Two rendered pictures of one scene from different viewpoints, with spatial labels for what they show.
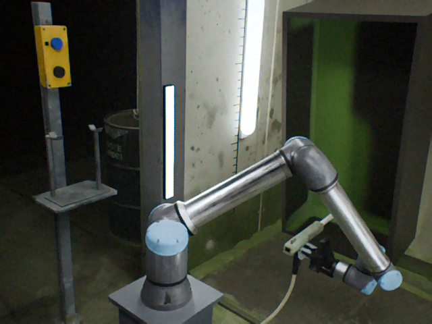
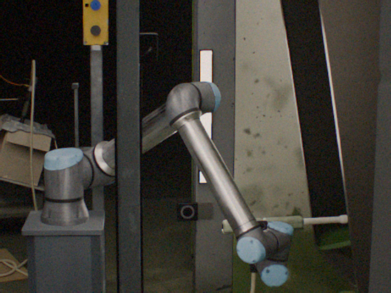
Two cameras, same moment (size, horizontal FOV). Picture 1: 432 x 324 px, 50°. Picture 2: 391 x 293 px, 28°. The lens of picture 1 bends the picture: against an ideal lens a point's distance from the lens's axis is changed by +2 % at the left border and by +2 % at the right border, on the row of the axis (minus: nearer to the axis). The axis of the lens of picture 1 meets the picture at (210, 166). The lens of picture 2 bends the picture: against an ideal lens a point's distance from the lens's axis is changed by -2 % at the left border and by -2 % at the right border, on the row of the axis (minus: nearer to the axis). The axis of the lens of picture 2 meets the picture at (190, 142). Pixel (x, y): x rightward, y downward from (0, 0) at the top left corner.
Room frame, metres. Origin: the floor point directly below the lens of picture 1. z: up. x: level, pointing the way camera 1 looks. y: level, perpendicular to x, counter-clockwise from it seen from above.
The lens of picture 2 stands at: (-0.36, -2.33, 1.42)
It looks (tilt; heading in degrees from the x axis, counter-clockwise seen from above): 9 degrees down; 45
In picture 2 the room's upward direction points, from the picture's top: straight up
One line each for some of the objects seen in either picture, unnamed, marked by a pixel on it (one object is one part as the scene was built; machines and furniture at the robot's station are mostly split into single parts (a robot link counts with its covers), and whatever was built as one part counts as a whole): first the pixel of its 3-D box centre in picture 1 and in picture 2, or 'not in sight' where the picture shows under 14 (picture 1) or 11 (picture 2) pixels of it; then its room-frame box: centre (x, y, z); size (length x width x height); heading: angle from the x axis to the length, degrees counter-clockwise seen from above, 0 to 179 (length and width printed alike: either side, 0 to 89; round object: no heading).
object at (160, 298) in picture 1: (166, 283); (64, 207); (1.46, 0.15, 0.69); 0.19 x 0.19 x 0.10
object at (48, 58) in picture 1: (53, 57); (96, 18); (2.07, 0.71, 1.42); 0.12 x 0.06 x 0.26; 139
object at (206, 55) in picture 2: (168, 144); (205, 116); (2.34, 0.23, 0.96); 0.06 x 0.02 x 0.63; 139
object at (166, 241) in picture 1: (167, 249); (65, 172); (1.46, 0.15, 0.83); 0.17 x 0.15 x 0.18; 7
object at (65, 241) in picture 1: (57, 180); (97, 140); (2.11, 0.75, 0.82); 0.06 x 0.06 x 1.64; 49
